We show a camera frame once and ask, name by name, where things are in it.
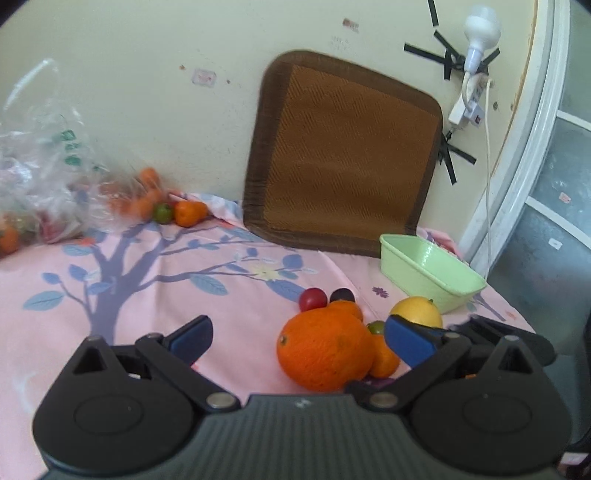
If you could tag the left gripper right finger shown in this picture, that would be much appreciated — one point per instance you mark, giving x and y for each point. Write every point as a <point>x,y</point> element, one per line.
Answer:
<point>433,354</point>

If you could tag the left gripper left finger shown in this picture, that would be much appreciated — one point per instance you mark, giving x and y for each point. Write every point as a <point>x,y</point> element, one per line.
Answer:
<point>171,357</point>

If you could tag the yellow lemon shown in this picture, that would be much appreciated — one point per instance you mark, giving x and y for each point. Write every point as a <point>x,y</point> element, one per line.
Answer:
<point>419,310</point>

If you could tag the small tangerine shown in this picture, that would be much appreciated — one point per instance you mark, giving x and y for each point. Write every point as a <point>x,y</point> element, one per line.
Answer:
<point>386,361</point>
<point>346,306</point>

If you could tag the small green lime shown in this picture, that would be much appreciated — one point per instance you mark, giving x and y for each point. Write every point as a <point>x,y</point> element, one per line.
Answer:
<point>377,327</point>

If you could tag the large orange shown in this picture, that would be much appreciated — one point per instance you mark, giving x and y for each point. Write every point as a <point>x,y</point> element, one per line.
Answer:
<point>324,349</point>

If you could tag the dark purple plum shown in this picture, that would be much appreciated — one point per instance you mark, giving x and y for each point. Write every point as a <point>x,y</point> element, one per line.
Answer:
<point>342,294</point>

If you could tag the red cherry tomato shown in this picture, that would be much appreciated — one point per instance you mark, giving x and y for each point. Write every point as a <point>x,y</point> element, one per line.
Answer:
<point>312,298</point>

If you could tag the light green plastic basin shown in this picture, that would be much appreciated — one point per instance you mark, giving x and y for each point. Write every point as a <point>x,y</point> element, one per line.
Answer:
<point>422,268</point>

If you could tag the pink tree print bedsheet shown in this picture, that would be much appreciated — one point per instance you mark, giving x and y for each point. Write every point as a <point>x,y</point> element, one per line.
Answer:
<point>152,278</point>

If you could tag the white framed glass door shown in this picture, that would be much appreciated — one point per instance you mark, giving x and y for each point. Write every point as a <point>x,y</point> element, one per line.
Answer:
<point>541,233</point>

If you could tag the background tangerine on bed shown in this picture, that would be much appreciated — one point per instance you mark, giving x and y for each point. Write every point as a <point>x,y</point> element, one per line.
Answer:
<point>189,213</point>

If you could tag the background green lime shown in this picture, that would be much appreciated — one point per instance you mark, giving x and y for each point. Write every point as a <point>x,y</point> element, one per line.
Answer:
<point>163,213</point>

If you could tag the orange carrots pile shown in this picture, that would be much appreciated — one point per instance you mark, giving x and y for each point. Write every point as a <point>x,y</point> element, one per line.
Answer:
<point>135,198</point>

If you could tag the clear plastic bag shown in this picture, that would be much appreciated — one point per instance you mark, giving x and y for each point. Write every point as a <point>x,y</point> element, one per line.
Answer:
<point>52,170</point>

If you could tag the brown woven seat cushion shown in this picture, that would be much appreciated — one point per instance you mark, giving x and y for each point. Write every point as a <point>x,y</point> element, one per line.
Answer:
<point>340,155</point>

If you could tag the white power strip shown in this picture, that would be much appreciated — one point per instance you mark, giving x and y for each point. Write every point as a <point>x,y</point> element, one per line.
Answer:
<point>467,109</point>

